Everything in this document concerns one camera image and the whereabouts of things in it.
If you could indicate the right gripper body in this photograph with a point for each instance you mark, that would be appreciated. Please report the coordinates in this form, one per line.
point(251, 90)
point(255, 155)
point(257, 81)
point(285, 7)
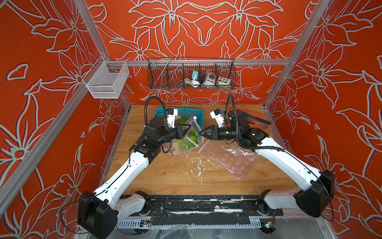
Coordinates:
point(225, 133)

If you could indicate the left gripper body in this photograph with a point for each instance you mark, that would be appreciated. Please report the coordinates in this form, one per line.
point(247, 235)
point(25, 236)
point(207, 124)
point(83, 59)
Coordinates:
point(170, 135)

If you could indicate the chinese cabbage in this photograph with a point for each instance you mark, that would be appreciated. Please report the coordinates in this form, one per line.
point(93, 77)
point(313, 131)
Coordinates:
point(181, 121)
point(188, 142)

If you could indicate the clear zipper bag pink dots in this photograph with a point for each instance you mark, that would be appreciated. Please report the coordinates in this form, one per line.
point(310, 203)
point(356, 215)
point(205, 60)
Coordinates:
point(172, 149)

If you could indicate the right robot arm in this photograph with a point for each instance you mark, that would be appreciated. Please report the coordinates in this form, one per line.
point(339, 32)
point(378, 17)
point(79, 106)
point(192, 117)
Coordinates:
point(315, 188)

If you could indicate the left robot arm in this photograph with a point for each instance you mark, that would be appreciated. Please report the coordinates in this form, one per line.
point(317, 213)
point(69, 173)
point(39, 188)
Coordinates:
point(100, 211)

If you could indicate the teal plastic basket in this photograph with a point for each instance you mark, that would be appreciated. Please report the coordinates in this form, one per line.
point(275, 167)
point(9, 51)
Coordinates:
point(192, 112)

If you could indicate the orange tool case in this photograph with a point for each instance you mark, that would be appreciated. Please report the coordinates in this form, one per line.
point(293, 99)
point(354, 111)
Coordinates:
point(254, 122)

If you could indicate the white socket cube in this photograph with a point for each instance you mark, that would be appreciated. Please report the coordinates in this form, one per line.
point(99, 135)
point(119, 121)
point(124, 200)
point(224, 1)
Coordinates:
point(224, 82)

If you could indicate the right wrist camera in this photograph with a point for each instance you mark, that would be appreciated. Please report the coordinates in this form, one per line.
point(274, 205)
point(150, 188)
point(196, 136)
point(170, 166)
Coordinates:
point(218, 117)

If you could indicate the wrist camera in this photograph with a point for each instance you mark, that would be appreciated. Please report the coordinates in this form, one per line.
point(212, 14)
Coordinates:
point(218, 117)
point(171, 116)

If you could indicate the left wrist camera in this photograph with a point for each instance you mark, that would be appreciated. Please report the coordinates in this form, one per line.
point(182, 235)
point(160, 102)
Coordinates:
point(171, 116)

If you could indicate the black wire wall basket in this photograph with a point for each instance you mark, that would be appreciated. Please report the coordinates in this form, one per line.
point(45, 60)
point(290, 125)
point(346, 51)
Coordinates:
point(188, 73)

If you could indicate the clear mesh wall bin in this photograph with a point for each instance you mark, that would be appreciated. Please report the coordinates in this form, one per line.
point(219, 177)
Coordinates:
point(103, 82)

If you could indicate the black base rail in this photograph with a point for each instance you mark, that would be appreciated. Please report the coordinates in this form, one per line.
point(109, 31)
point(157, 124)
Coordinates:
point(204, 211)

